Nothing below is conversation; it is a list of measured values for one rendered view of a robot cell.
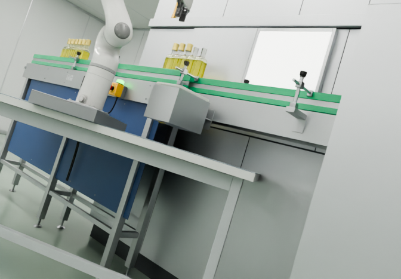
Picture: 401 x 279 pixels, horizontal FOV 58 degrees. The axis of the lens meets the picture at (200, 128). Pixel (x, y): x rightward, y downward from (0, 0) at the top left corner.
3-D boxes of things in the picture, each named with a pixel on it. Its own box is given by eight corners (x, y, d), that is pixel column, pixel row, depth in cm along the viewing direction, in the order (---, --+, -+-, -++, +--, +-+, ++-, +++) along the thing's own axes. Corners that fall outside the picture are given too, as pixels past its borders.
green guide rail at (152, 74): (178, 85, 186) (183, 70, 187) (177, 85, 186) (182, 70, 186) (31, 63, 302) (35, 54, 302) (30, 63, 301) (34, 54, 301)
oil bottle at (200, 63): (197, 96, 198) (209, 59, 200) (190, 92, 194) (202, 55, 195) (190, 94, 202) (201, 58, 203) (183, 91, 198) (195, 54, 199)
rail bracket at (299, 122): (304, 134, 146) (320, 81, 148) (286, 123, 134) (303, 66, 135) (293, 132, 150) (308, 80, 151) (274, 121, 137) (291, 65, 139)
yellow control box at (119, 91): (123, 99, 207) (127, 87, 208) (113, 95, 202) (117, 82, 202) (116, 98, 212) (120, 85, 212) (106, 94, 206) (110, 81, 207)
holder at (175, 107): (207, 137, 175) (216, 106, 176) (168, 122, 154) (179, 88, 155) (182, 130, 186) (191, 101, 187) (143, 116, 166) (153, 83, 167)
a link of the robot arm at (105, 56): (92, 64, 157) (111, 13, 160) (83, 67, 173) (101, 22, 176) (118, 74, 163) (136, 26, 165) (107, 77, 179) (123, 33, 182)
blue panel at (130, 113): (175, 147, 200) (185, 116, 201) (152, 140, 187) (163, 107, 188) (45, 106, 305) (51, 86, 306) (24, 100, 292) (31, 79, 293)
